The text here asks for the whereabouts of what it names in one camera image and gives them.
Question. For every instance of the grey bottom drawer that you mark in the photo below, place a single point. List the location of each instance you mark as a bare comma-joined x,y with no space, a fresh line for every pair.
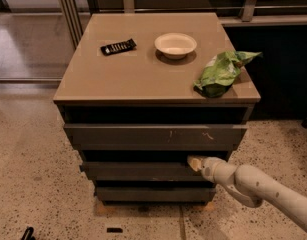
128,194

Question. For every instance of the green chip bag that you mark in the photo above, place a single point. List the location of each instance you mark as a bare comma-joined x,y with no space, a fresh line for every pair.
220,73

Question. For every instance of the grey drawer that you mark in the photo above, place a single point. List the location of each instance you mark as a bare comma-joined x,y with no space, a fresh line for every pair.
140,171
128,194
213,137

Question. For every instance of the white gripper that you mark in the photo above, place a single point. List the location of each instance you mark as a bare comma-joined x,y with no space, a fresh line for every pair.
211,169

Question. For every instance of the black object on floor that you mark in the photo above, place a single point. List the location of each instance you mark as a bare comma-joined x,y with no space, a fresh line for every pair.
28,234

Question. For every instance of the grey top drawer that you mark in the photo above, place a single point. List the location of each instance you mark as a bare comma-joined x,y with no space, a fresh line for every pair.
213,137

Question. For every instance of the black snack bar wrapper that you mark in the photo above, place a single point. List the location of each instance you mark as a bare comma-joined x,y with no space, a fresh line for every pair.
116,48

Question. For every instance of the grey drawer cabinet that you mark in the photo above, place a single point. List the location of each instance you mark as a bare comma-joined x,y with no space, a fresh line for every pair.
144,87

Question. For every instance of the white paper bowl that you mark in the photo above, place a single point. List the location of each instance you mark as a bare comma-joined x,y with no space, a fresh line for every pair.
175,45

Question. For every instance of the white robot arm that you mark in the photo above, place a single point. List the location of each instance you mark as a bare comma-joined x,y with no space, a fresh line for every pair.
251,187

